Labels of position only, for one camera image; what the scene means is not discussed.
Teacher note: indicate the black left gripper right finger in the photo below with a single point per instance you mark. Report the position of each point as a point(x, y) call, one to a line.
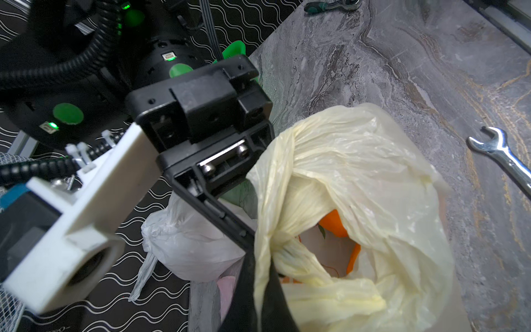
point(275, 314)

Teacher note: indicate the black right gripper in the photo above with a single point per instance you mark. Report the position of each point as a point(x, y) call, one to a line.
point(209, 126)

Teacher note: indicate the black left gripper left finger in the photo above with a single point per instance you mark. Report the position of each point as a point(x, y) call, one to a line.
point(242, 315)

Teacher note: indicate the pink plastic bag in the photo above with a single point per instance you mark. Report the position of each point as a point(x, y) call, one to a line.
point(227, 286)

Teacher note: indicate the white plastic bag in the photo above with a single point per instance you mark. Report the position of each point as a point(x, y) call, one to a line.
point(186, 243)

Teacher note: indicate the orange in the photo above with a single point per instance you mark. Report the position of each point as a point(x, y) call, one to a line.
point(354, 255)
point(333, 223)

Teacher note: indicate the yellow plastic bag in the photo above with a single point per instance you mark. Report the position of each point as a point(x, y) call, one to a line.
point(358, 162)

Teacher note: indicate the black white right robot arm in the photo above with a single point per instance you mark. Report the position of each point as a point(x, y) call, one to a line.
point(81, 64)

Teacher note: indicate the green plastic basket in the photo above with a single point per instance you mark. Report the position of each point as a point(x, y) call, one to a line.
point(232, 52)

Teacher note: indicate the steel combination wrench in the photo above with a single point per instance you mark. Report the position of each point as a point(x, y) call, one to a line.
point(497, 149)

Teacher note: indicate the green handled screwdriver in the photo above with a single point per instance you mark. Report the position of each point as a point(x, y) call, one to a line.
point(317, 7)

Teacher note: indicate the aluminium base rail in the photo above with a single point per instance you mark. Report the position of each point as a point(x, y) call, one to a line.
point(512, 17)

